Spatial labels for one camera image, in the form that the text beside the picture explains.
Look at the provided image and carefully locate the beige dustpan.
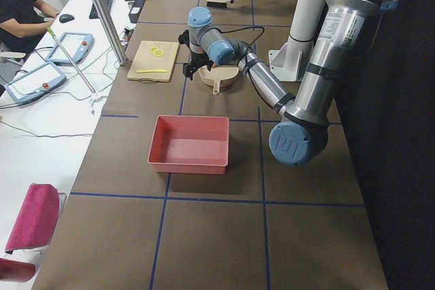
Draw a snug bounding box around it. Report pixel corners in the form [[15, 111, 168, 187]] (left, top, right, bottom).
[[198, 66, 239, 95]]

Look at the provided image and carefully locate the black box with label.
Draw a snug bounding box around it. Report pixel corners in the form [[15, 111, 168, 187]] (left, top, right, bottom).
[[128, 0, 146, 23]]

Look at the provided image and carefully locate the yellow plastic knife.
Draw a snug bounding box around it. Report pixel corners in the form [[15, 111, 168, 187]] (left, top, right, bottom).
[[135, 69, 167, 74]]

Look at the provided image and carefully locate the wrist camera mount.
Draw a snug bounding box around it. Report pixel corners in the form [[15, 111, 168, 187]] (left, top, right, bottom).
[[177, 29, 190, 49]]

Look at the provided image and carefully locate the wooden cutting board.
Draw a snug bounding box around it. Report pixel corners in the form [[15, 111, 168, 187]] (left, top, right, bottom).
[[127, 41, 179, 83]]

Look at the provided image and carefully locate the magenta cloth on stand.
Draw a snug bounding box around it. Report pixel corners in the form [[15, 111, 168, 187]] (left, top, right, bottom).
[[5, 183, 67, 255]]

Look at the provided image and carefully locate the lemon slice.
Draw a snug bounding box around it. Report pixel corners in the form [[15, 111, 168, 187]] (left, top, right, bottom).
[[149, 46, 160, 54], [153, 49, 164, 57]]

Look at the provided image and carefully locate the beige hand brush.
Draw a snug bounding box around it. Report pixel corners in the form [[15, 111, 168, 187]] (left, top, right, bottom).
[[206, 0, 244, 8]]

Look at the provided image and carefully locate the lemon slice far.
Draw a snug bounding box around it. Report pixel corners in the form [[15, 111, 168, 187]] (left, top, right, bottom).
[[149, 46, 160, 54]]

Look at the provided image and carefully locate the teach pendant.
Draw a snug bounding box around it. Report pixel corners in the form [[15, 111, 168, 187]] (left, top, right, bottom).
[[46, 32, 94, 65], [5, 62, 67, 105]]

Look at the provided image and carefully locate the black computer mouse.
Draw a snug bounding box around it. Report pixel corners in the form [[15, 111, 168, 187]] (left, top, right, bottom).
[[58, 14, 75, 23]]

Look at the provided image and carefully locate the pink plastic bin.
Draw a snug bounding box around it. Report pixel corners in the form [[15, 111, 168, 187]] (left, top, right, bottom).
[[147, 115, 230, 175]]

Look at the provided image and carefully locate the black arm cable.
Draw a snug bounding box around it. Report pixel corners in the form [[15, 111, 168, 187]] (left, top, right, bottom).
[[220, 26, 266, 54]]

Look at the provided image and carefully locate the near teach pendant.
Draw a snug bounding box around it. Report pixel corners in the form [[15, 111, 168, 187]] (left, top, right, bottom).
[[5, 62, 67, 105]]

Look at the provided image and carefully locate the person in black shirt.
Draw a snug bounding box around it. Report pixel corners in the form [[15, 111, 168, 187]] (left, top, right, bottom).
[[1, 0, 59, 54]]

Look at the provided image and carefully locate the lemon slice near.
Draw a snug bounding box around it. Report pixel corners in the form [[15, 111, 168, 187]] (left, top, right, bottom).
[[153, 49, 164, 57]]

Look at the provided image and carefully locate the grabber stick tool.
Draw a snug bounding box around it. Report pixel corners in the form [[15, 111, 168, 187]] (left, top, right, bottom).
[[47, 28, 101, 111]]

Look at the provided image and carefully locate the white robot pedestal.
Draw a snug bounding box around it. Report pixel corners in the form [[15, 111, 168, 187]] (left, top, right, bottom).
[[269, 0, 325, 81]]

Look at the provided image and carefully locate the far teach pendant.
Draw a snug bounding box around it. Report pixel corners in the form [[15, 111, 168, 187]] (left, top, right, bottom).
[[46, 32, 94, 65]]

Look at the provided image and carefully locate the aluminium frame post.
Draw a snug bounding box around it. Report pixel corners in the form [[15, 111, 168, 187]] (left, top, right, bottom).
[[92, 0, 128, 66]]

